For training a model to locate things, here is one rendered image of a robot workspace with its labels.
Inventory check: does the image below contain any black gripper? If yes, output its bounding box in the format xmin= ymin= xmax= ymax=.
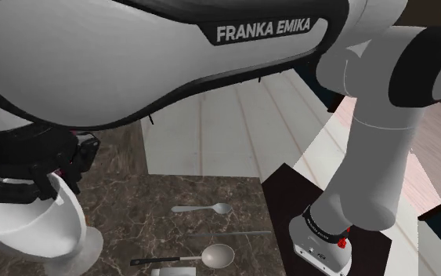
xmin=0 ymin=129 xmax=102 ymax=205

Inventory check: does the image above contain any white bowl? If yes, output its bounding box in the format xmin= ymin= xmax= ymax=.
xmin=0 ymin=171 xmax=105 ymax=276

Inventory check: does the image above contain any white rectangular object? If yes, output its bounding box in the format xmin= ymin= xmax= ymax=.
xmin=150 ymin=267 xmax=197 ymax=276

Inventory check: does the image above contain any grey metal spoon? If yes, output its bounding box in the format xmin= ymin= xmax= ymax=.
xmin=170 ymin=202 xmax=233 ymax=216

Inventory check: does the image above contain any thin grey metal rod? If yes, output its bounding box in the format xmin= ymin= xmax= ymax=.
xmin=184 ymin=230 xmax=273 ymax=238

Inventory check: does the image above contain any dark robot stand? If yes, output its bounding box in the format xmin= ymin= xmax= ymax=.
xmin=261 ymin=162 xmax=394 ymax=276

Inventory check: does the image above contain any grey ladle with black handle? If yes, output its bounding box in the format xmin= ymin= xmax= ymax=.
xmin=129 ymin=243 xmax=237 ymax=270

